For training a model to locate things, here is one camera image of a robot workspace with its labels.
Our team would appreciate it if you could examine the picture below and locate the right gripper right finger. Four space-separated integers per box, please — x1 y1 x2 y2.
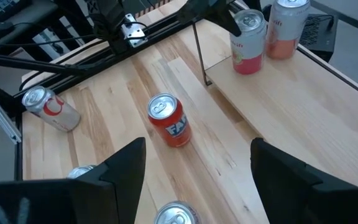
249 138 358 224

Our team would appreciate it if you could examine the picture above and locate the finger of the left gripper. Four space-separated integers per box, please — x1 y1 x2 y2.
249 0 263 12
203 7 242 37

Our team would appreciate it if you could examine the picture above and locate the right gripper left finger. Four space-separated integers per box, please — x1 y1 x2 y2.
0 137 147 224

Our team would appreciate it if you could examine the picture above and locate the white pink Spindrift can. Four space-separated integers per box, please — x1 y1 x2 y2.
265 0 311 60
229 8 267 75

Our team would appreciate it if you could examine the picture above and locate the silver Diet Coke can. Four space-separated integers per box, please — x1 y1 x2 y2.
153 200 202 224
21 85 81 133

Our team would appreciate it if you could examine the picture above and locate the orange Fanta can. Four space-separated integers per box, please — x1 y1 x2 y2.
147 92 193 148

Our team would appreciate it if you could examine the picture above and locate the green Sprite can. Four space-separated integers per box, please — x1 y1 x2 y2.
66 164 98 180

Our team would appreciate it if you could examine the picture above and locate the silver aluminium extrusion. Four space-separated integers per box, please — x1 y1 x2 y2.
0 91 22 144

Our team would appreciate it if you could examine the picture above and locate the black keyboard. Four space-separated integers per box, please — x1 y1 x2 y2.
0 0 32 22

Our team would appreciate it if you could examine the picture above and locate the black wire shelf support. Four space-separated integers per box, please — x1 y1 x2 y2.
192 22 213 87

